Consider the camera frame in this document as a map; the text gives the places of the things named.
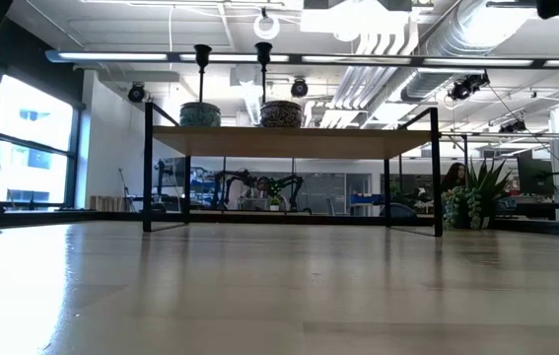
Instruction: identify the silver ventilation duct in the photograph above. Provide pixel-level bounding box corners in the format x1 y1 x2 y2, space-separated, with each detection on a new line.
398 0 539 104

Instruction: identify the black aluminium rig frame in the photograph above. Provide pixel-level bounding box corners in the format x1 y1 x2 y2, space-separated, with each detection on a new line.
0 47 559 234

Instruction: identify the black computer monitor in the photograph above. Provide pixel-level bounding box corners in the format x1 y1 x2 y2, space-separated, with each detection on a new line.
516 149 557 199

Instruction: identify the black ceiling-mounted camera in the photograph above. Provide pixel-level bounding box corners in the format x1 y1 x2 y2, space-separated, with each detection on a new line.
448 72 492 103

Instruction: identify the teal mosaic tealight holder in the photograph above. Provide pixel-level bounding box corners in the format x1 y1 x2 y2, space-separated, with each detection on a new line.
178 101 223 128

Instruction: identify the wooden shelf with black frame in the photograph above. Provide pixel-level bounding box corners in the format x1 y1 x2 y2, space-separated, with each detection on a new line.
141 101 445 239

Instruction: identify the brown mosaic tealight holder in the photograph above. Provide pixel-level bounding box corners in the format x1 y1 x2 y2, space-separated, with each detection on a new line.
259 100 304 129

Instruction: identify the black ceiling spotlight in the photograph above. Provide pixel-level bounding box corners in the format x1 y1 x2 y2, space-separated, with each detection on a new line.
126 81 147 105
290 77 310 100

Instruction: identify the stack of wooden blocks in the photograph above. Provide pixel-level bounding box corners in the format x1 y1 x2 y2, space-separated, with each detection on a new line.
89 194 122 213

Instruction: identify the white ceiling ring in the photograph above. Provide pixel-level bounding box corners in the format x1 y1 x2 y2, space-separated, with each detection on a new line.
252 12 282 41

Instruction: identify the tall black candlestick holder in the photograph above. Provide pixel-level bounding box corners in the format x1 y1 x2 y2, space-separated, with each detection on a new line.
192 43 213 106
253 41 274 105

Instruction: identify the green potted succulent plant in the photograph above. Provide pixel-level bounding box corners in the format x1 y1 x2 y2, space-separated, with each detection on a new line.
442 158 514 232

